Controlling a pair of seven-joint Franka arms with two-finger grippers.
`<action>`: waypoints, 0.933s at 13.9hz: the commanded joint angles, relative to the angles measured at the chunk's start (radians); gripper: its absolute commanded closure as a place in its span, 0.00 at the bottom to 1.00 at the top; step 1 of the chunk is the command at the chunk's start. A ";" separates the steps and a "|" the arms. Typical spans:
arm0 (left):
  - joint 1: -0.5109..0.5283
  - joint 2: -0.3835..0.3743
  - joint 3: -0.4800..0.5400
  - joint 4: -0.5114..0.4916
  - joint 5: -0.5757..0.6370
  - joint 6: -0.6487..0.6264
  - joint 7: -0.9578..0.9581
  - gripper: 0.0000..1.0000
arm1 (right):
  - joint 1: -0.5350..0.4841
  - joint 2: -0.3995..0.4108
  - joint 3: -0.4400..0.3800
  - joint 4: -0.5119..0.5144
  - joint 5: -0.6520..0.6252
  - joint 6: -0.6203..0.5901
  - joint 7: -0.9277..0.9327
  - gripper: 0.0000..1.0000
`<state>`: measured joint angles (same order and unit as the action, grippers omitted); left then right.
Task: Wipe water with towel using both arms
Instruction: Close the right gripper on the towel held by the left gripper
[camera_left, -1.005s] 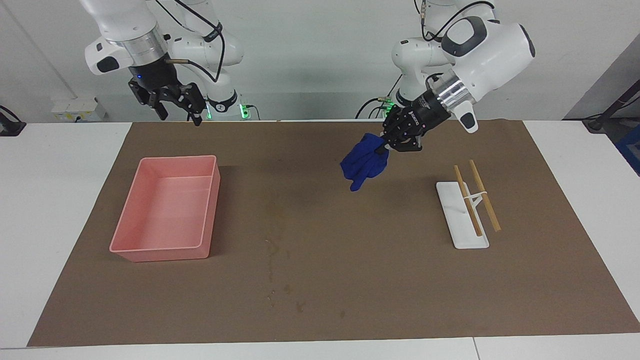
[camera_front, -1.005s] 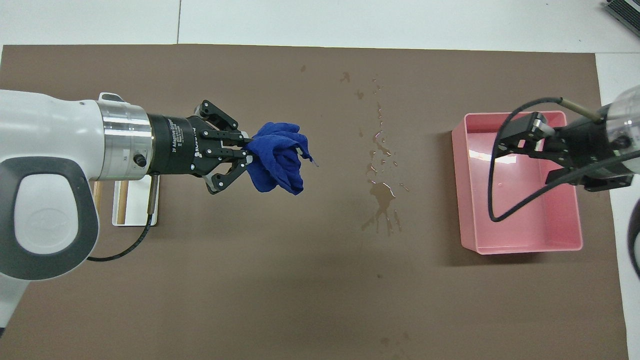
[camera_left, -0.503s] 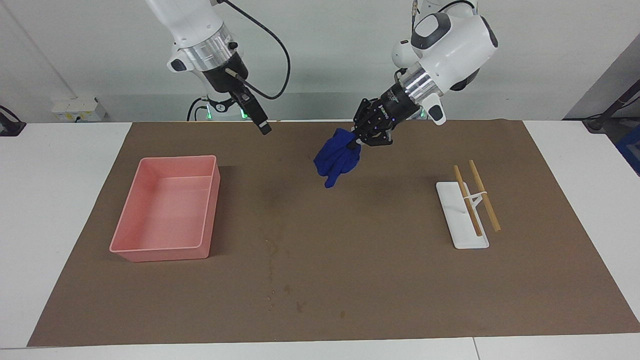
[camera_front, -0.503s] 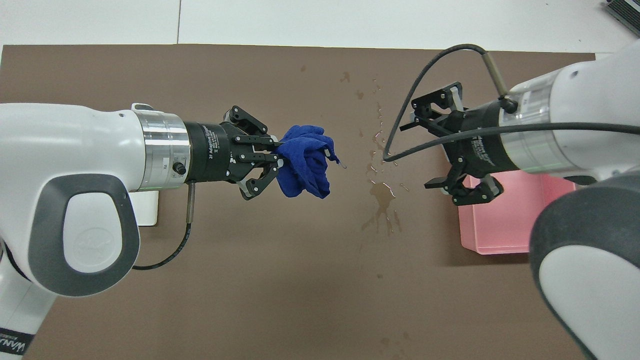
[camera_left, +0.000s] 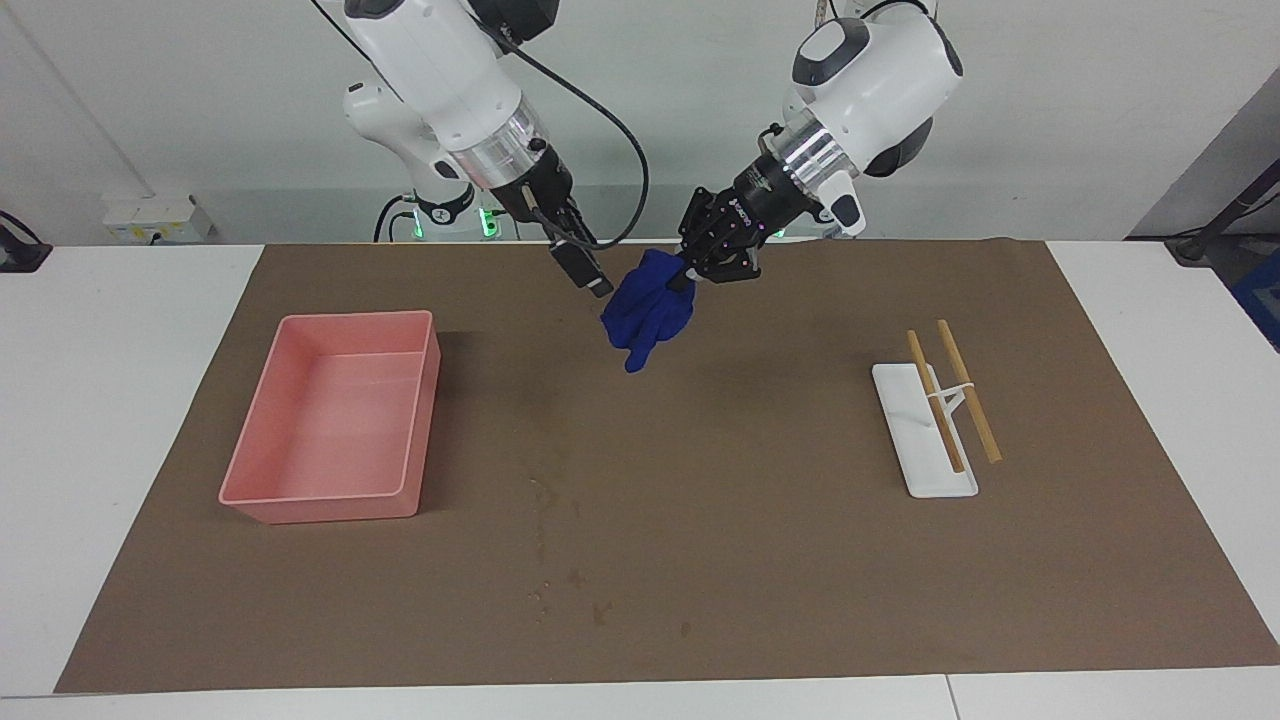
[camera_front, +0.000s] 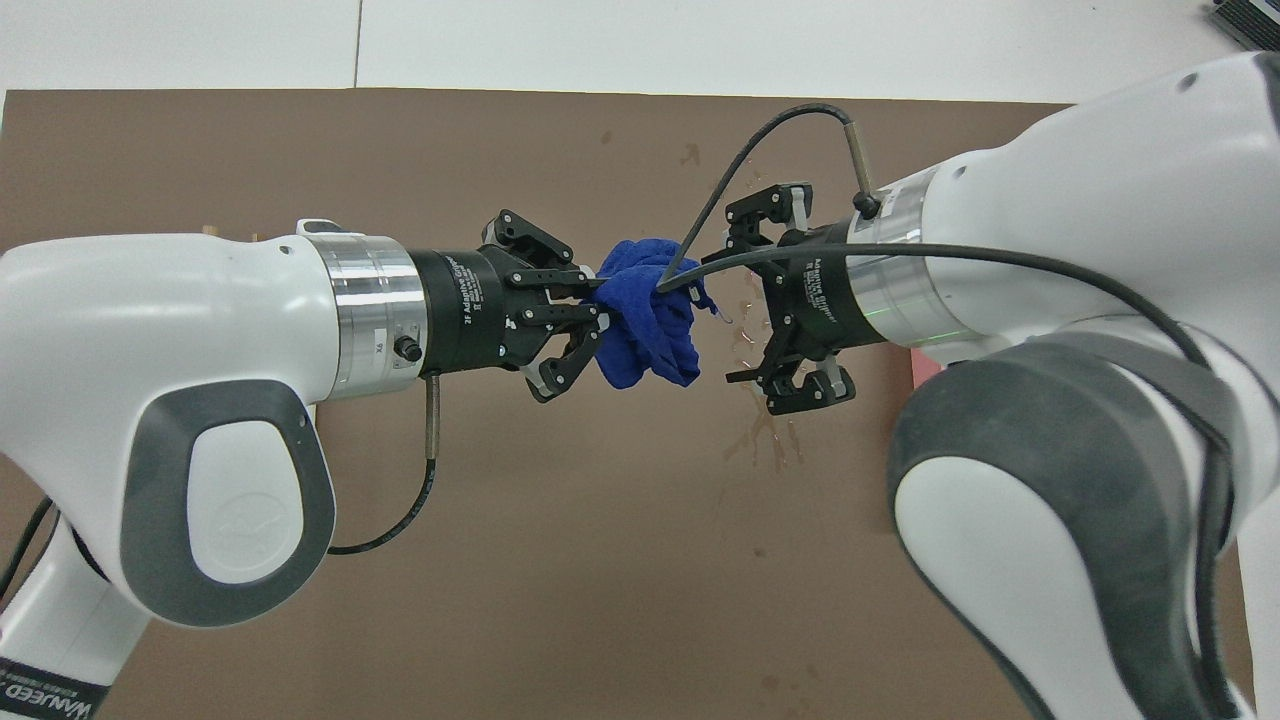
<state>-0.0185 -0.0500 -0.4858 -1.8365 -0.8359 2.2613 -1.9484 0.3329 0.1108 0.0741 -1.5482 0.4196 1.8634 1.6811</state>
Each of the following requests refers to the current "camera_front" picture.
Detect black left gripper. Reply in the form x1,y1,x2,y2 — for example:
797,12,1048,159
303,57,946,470
410,209,613,404

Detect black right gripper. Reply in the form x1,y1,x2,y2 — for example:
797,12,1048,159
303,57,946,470
725,182,886,416

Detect blue cloth towel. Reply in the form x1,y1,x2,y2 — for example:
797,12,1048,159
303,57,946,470
590,237,721,389

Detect spilled water drops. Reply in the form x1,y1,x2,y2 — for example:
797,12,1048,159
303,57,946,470
680,130,801,471

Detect brown table mat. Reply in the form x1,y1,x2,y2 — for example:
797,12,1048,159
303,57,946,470
0,88,1256,720

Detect dark ribbed panel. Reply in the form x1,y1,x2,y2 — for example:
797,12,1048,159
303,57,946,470
1205,0,1280,53

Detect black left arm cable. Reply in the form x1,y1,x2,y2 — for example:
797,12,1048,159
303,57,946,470
0,375,441,601

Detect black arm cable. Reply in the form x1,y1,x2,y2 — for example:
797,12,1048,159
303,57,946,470
0,375,441,601
655,103,1241,720

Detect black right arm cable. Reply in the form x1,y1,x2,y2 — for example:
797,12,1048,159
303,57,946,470
655,103,1241,720

